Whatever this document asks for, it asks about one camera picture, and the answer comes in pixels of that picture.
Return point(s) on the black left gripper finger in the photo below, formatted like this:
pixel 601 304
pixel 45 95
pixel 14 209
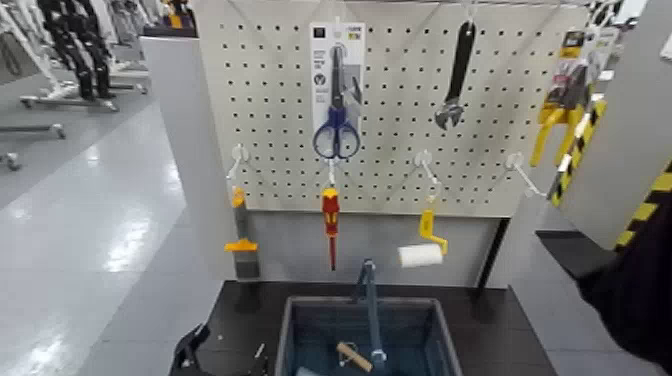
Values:
pixel 260 351
pixel 189 352

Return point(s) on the grey wheeled stand base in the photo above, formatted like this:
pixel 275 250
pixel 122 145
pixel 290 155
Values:
pixel 36 129
pixel 68 102

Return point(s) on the blue scissors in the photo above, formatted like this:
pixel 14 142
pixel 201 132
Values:
pixel 336 131

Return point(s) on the black adjustable wrench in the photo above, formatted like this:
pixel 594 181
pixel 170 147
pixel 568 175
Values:
pixel 461 58

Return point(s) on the yellow black hazard strip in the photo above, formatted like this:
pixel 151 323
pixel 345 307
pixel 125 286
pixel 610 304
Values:
pixel 577 147
pixel 646 210

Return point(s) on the black robot on stand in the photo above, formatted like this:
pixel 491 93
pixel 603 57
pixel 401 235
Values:
pixel 78 42

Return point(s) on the white pegboard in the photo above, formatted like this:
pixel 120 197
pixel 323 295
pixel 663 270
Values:
pixel 273 105

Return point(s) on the white robot on stand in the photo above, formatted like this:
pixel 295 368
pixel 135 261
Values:
pixel 31 36

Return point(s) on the yellow background object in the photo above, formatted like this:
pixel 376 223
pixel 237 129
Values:
pixel 176 21

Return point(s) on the white pegboard hook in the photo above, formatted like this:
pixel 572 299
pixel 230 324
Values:
pixel 423 157
pixel 239 154
pixel 515 160
pixel 331 173

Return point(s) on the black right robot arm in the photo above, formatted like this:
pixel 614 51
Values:
pixel 635 294

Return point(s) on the red yellow screwdriver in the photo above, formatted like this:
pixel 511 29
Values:
pixel 330 210

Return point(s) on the white product card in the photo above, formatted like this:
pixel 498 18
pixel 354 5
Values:
pixel 604 47

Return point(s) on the blue grey plastic crate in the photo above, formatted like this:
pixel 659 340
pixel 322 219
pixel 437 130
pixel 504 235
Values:
pixel 425 336

